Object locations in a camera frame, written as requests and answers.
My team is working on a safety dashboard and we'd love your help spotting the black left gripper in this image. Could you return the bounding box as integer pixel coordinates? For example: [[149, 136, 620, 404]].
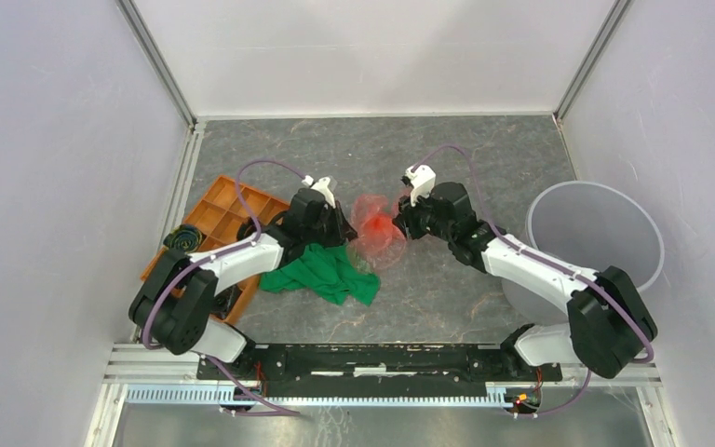
[[304, 201, 359, 249]]

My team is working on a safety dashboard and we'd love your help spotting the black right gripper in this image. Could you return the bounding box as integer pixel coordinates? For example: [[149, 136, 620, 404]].
[[391, 185, 454, 243]]

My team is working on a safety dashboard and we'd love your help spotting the red plastic trash bag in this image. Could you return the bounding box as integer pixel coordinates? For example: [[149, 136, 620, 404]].
[[346, 194, 407, 274]]

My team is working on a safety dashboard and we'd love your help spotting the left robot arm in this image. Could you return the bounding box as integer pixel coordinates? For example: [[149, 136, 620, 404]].
[[128, 188, 358, 380]]

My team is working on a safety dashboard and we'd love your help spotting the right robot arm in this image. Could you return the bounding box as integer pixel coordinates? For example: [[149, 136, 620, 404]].
[[393, 182, 658, 380]]

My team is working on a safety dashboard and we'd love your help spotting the grey plastic trash bin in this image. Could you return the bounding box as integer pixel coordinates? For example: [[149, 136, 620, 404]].
[[513, 181, 665, 299]]

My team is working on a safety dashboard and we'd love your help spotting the green cloth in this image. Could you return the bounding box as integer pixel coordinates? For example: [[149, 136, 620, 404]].
[[259, 244, 381, 306]]

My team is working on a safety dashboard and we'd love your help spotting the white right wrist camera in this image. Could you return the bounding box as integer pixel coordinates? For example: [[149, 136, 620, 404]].
[[402, 164, 436, 207]]

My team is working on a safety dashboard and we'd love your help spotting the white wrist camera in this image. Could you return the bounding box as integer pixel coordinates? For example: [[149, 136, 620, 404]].
[[402, 164, 436, 207], [302, 175, 337, 208]]

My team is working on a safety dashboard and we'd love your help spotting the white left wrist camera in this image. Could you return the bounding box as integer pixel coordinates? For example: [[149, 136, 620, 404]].
[[302, 175, 337, 208]]

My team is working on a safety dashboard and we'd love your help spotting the slotted cable duct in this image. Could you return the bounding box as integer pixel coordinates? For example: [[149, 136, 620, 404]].
[[126, 384, 515, 410]]

